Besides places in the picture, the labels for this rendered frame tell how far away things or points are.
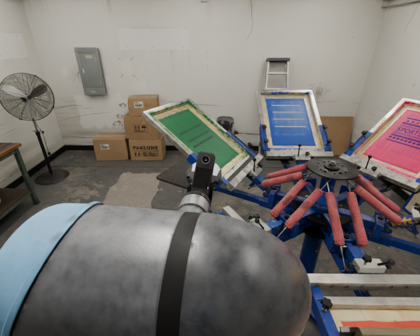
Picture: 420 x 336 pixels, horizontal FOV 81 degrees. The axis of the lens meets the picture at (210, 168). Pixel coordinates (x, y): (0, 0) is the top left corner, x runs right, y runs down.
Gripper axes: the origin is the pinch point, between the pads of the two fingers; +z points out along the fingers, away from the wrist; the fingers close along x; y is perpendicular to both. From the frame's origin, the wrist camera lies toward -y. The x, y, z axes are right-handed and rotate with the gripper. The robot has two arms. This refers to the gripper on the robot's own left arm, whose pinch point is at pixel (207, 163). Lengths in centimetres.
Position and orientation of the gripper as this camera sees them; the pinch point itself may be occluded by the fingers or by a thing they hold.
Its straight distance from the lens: 77.7
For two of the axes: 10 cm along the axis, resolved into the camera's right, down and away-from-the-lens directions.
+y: -1.3, 8.7, 4.7
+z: 1.3, -4.5, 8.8
